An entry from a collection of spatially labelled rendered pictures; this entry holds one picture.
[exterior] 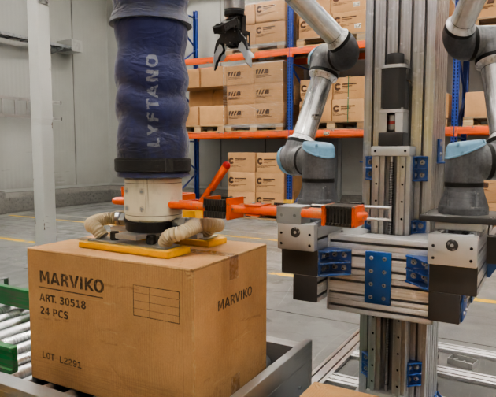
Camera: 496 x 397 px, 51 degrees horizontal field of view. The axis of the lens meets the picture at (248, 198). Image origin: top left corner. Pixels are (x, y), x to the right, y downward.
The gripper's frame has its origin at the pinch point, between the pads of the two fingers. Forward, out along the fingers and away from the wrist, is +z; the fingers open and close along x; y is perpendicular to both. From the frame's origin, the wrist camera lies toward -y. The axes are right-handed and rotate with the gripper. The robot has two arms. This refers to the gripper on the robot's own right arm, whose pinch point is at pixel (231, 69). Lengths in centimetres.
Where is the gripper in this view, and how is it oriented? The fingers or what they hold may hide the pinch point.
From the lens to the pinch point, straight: 188.5
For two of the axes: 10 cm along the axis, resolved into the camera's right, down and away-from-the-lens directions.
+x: -8.7, -0.4, 5.0
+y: 5.0, -0.8, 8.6
